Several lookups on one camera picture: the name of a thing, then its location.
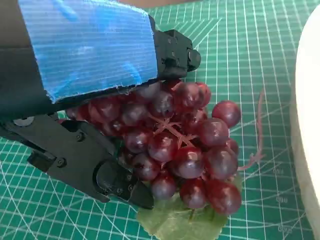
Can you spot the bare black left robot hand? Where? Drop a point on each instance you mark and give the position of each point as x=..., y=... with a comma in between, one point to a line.
x=87, y=50

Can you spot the red toy grape bunch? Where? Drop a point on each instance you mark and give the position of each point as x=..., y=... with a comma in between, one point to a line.
x=190, y=160

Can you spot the white square plate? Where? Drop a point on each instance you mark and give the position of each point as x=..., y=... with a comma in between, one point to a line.
x=310, y=125

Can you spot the green cutting mat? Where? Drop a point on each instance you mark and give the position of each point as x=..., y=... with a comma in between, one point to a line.
x=250, y=62

